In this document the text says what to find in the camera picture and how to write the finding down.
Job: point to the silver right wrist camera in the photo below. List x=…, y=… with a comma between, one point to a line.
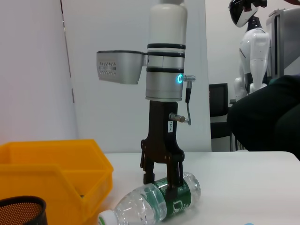
x=122, y=68

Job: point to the clear water bottle green label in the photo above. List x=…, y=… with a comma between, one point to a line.
x=140, y=204

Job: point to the yellow plastic bin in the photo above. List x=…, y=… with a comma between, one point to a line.
x=35, y=178

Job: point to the black office chair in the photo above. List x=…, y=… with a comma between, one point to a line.
x=219, y=100

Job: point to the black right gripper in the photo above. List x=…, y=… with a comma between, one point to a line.
x=161, y=131

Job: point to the person in dark clothes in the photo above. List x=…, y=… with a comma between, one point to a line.
x=262, y=117

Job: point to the white humanoid robot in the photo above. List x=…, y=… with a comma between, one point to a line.
x=255, y=51

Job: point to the black mesh pen cup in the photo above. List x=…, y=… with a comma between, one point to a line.
x=21, y=211

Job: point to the grey metal cabinet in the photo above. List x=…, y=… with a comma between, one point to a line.
x=288, y=35

